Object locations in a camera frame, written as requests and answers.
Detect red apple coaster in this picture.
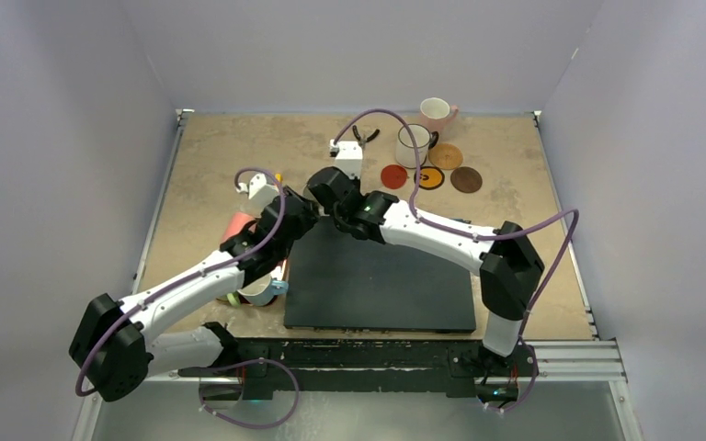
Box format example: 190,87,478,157
380,164,408,189

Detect grey white mug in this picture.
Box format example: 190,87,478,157
394,123,439,169

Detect orange smiley coaster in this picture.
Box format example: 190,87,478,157
413,166,446,190

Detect dark brown wooden coaster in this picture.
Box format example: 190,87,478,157
450,166,483,194

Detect pink handled white mug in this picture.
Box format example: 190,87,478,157
419,97,459,135

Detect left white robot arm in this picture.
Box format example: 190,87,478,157
69,187,320,401

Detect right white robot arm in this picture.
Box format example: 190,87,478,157
306,166,545,374

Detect salmon pink mug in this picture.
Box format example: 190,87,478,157
221,211,257,243

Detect black pliers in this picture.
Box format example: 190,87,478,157
351,125,381,149

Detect dark rectangular board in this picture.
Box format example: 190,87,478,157
284,217,476,334

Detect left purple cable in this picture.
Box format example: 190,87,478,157
74,167,303,429

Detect purple cable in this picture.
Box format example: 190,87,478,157
333,108,581,415
74,167,303,429

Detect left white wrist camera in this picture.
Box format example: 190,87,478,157
235,173,279,215

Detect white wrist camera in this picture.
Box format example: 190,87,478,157
329,140,363,179
235,173,279,215

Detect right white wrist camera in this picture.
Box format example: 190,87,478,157
329,140,363,179

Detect green handled white mug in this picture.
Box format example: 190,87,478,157
226,293,241,306

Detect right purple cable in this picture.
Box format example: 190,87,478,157
333,108,581,415

